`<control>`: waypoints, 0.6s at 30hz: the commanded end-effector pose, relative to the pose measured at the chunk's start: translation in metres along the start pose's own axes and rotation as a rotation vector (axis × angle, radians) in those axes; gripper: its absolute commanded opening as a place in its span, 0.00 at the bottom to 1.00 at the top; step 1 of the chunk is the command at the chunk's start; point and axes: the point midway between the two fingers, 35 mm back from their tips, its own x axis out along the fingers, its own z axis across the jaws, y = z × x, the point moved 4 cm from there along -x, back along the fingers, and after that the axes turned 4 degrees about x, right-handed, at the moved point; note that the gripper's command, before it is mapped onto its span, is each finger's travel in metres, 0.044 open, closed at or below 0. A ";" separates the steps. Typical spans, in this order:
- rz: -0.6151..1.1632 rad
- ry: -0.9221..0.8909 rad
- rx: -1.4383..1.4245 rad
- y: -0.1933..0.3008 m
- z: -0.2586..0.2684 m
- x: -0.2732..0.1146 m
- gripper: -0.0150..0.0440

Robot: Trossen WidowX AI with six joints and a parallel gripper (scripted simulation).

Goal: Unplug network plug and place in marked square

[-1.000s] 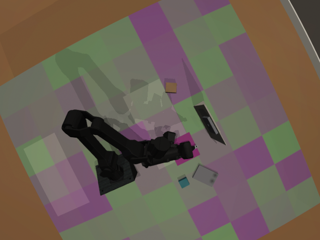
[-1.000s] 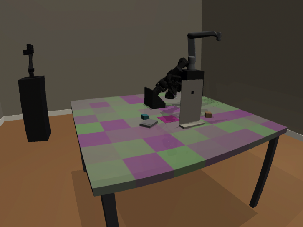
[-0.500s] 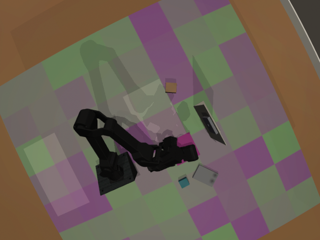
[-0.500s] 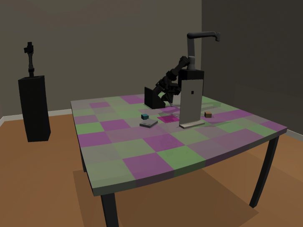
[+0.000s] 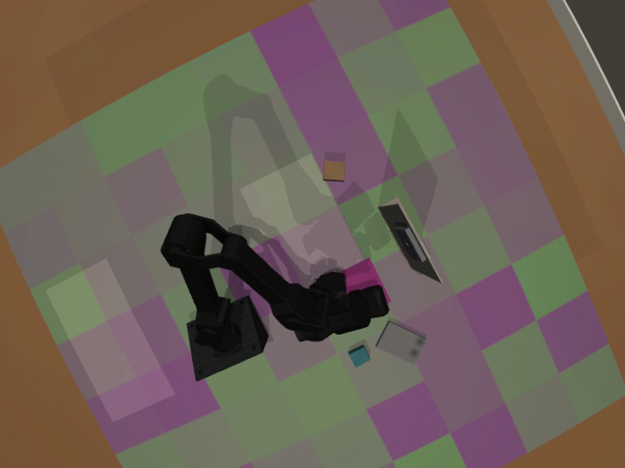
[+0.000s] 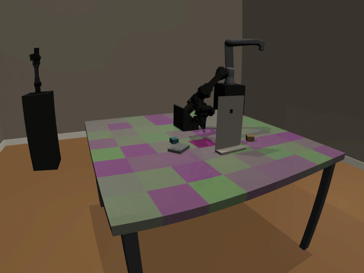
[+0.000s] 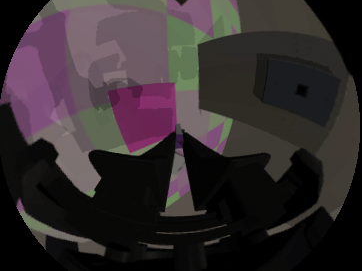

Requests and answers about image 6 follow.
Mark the magenta square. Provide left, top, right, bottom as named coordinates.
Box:
left=189, top=139, right=216, bottom=148

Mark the teal cube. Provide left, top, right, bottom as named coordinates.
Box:
left=169, top=137, right=178, bottom=144

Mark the brown square block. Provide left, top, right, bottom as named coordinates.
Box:
left=246, top=134, right=255, bottom=142

